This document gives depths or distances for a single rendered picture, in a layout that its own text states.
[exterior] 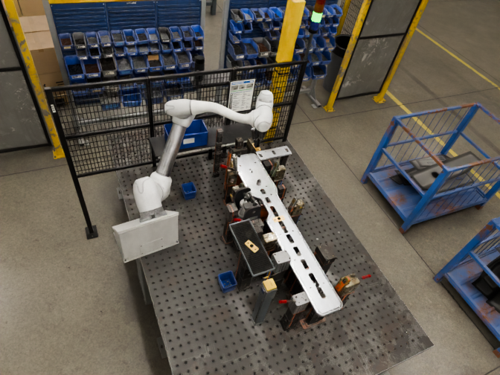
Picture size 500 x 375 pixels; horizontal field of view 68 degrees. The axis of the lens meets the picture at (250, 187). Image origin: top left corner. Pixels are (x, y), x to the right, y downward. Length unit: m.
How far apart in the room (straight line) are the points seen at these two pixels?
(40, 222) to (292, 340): 2.55
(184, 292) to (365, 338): 1.21
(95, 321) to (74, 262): 0.60
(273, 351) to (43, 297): 1.94
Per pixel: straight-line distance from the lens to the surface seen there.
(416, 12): 5.53
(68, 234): 3.81
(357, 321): 2.72
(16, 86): 4.05
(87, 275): 3.53
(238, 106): 3.11
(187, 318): 2.50
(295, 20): 2.98
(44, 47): 4.87
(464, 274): 4.12
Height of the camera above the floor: 3.01
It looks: 47 degrees down
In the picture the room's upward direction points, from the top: 11 degrees clockwise
